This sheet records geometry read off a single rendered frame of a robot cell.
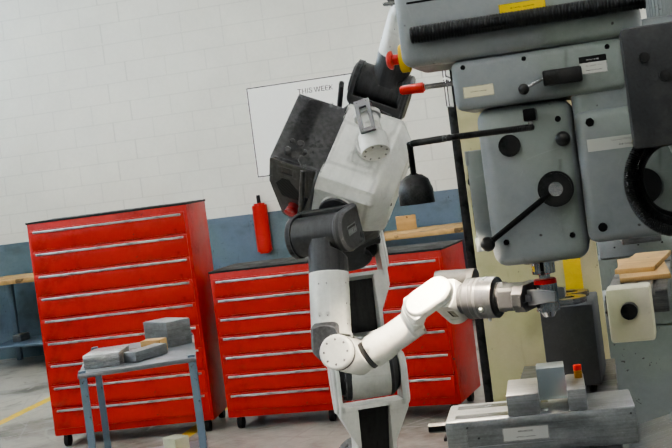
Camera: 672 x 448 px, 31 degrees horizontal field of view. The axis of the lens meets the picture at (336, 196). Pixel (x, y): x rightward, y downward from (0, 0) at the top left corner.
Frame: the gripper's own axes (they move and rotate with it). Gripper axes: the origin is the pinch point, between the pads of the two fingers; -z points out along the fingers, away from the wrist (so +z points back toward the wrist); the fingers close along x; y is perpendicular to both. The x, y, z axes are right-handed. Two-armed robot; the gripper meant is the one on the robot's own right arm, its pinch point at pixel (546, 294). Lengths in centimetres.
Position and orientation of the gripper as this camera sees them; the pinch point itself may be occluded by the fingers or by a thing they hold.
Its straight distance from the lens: 251.9
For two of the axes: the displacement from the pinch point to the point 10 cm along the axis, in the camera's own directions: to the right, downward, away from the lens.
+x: 5.1, -0.9, 8.5
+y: 1.2, 9.9, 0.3
